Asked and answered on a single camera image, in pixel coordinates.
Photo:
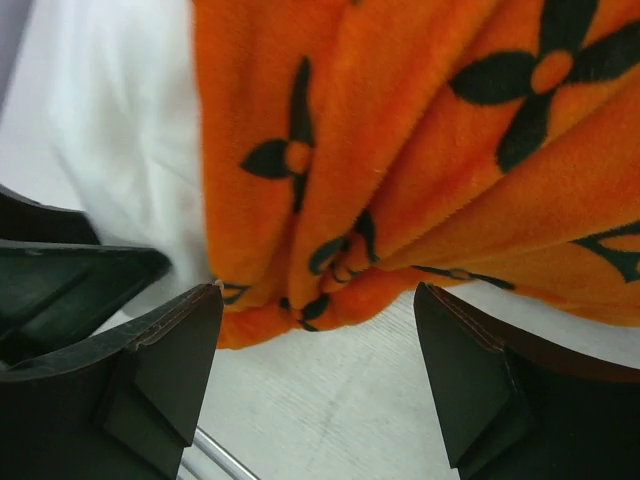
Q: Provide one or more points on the white pillow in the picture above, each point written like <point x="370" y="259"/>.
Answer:
<point x="103" y="115"/>

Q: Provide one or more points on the orange patterned pillowcase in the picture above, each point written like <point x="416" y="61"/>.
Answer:
<point x="354" y="149"/>

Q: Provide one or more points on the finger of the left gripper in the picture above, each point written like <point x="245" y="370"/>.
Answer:
<point x="59" y="284"/>

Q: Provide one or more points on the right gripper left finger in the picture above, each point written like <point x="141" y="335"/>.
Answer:
<point x="123" y="404"/>

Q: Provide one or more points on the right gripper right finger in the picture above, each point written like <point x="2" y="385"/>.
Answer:
<point x="512" y="405"/>

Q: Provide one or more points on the aluminium front rail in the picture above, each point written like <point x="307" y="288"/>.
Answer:
<point x="208" y="459"/>

